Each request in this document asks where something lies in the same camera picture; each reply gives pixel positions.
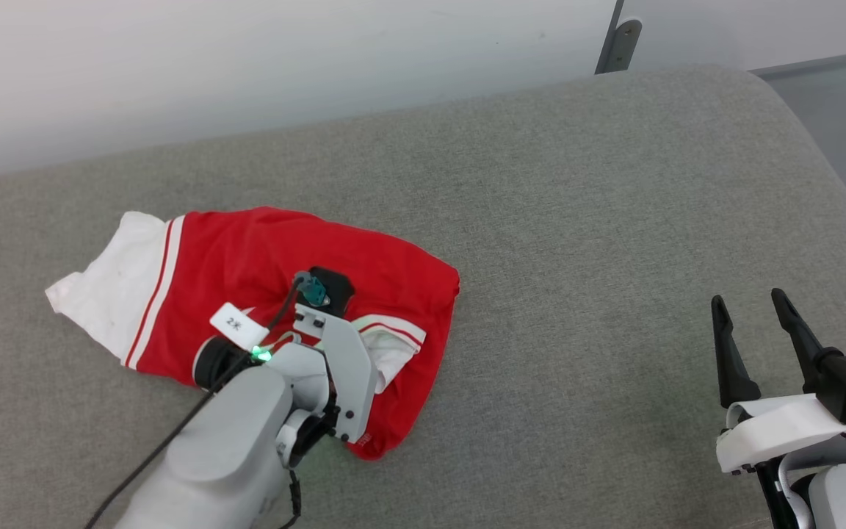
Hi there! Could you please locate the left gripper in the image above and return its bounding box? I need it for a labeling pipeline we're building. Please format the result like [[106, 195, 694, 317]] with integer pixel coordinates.
[[294, 301, 380, 446]]

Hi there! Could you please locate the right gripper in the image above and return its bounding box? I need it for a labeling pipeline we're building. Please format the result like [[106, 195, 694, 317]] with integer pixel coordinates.
[[711, 288, 846, 475]]

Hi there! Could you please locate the red white basketball jersey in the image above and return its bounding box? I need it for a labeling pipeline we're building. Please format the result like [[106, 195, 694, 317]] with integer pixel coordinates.
[[46, 206, 461, 461]]

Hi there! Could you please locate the white cable label tag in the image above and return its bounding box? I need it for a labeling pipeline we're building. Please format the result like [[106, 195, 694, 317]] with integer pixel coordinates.
[[209, 302, 270, 352]]

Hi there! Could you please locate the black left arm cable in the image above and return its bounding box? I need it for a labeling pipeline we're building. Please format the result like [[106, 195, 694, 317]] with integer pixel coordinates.
[[84, 278, 303, 529]]

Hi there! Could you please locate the grey metal post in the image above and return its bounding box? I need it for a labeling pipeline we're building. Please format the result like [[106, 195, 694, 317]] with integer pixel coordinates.
[[595, 0, 626, 76]]

